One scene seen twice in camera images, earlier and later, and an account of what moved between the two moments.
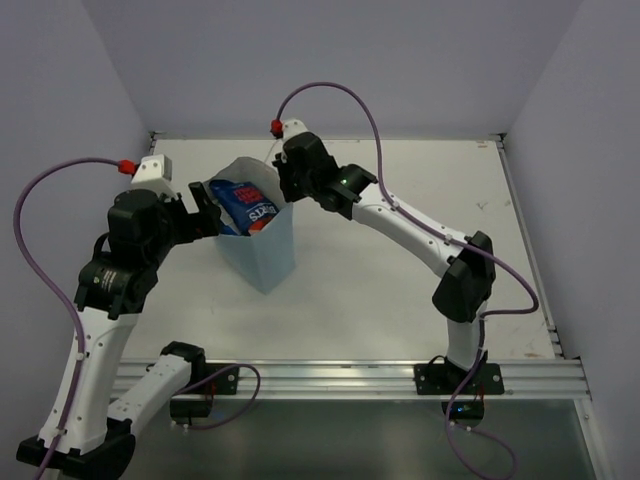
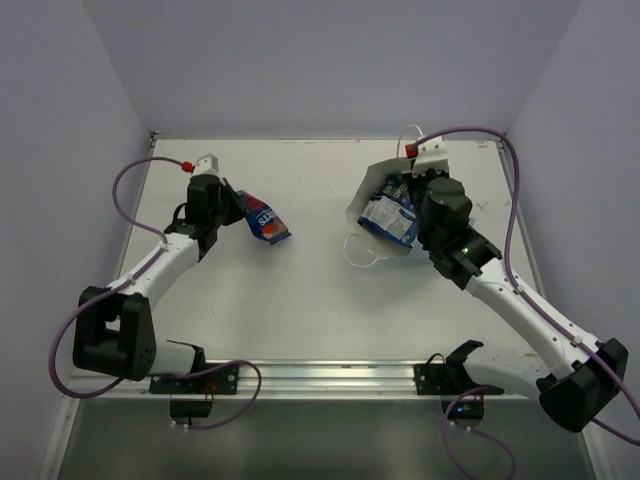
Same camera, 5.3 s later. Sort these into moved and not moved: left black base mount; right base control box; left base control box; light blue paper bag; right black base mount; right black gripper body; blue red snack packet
Moved: blue red snack packet; right black gripper body; light blue paper bag
Not moved: left base control box; right base control box; left black base mount; right black base mount
